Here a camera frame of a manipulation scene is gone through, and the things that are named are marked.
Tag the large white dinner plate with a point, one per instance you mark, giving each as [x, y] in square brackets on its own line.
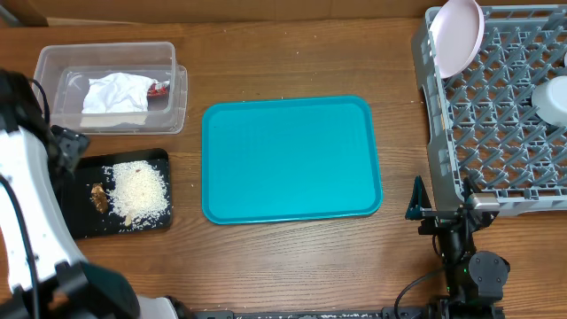
[457, 32]

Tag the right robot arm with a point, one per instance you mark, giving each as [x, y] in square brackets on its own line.
[474, 279]

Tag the black plastic tray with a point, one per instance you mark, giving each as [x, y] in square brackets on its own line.
[79, 211]

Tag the white napkin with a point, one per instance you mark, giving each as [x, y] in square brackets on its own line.
[118, 93]

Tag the pile of white rice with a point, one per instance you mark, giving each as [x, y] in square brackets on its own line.
[138, 195]

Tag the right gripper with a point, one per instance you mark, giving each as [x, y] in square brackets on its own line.
[436, 219]

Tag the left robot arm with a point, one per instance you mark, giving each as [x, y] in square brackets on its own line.
[48, 274]

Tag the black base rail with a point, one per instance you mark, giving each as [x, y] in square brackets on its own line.
[384, 313]

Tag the red sauce packet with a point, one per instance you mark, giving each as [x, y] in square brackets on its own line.
[159, 89]

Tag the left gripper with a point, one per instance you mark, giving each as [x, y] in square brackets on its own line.
[74, 144]

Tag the grey dishwasher rack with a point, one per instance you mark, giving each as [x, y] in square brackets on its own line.
[482, 123]

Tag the grey ceramic bowl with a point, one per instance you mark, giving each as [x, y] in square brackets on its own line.
[550, 100]

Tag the teal serving tray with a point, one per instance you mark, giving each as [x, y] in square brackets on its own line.
[289, 160]

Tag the brown food scrap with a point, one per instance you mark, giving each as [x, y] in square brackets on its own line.
[99, 198]

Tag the clear plastic storage bin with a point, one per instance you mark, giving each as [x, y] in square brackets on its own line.
[64, 72]

